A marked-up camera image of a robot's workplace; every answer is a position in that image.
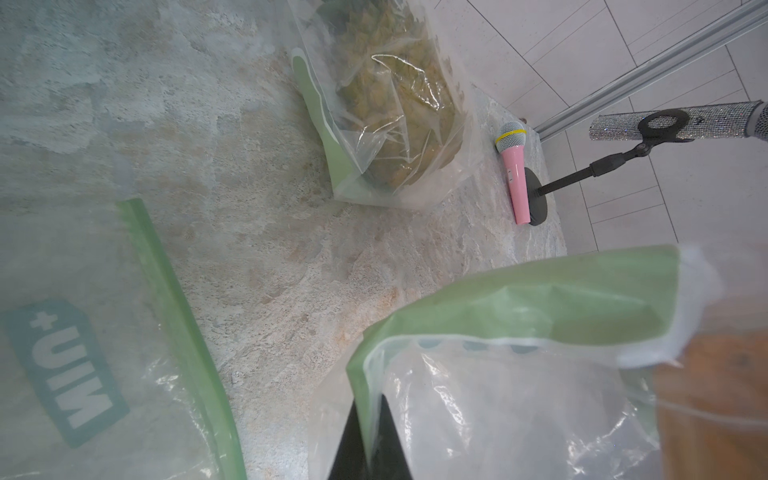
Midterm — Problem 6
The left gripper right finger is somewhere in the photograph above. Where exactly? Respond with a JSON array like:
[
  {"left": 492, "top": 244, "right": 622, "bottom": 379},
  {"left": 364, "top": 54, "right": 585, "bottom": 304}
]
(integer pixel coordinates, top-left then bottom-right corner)
[{"left": 370, "top": 395, "right": 413, "bottom": 480}]

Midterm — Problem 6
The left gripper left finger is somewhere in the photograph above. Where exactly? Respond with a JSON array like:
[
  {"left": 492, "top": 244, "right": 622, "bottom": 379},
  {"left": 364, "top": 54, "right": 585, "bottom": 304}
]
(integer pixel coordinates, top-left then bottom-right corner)
[{"left": 327, "top": 403, "right": 368, "bottom": 480}]

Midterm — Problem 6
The clear zip-top bag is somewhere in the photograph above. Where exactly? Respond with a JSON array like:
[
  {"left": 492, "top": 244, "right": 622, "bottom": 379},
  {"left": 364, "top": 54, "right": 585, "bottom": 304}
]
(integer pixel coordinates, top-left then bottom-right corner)
[
  {"left": 308, "top": 242, "right": 767, "bottom": 479},
  {"left": 285, "top": 1, "right": 480, "bottom": 210},
  {"left": 1, "top": 149, "right": 246, "bottom": 479}
]

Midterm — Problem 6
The pineapple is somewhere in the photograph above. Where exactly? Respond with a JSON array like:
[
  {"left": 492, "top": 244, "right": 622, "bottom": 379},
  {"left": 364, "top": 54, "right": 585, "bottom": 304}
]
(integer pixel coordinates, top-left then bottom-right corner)
[
  {"left": 317, "top": 1, "right": 466, "bottom": 192},
  {"left": 652, "top": 297, "right": 767, "bottom": 479}
]

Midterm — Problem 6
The pink toy microphone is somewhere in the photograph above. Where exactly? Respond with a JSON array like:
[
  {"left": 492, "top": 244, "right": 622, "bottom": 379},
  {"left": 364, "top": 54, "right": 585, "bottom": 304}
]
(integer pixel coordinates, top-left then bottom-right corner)
[{"left": 495, "top": 121, "right": 531, "bottom": 225}]

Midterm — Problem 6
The black microphone stand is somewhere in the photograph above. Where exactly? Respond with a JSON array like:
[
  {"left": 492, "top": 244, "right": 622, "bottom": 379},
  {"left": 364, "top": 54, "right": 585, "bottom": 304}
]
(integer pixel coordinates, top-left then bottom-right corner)
[{"left": 525, "top": 109, "right": 691, "bottom": 226}]

